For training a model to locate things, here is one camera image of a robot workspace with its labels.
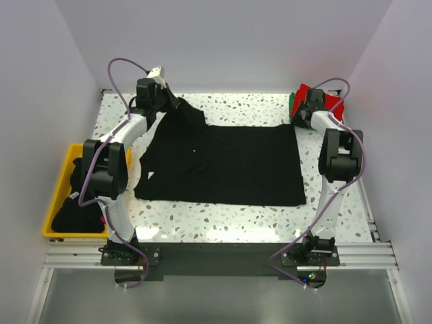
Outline black clothes in bin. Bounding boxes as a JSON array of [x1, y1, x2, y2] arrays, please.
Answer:
[[51, 157, 105, 233]]

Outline folded green t shirt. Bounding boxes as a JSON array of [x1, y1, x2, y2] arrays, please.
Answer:
[[288, 92, 296, 119]]

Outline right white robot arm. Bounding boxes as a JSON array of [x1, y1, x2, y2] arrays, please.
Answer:
[[289, 84, 363, 265]]

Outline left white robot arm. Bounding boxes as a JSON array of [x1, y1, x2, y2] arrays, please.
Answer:
[[79, 76, 179, 265]]

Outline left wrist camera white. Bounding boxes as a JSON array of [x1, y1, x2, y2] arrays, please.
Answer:
[[147, 66, 165, 87]]

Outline black t shirt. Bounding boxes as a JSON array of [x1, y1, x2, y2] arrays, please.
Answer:
[[134, 99, 306, 207]]

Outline yellow plastic bin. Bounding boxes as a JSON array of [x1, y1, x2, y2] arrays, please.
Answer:
[[43, 140, 131, 238]]

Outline folded red t shirt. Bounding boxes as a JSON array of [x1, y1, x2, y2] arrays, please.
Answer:
[[294, 84, 345, 121]]

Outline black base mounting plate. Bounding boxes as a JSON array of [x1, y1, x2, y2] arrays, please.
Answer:
[[99, 242, 341, 288]]

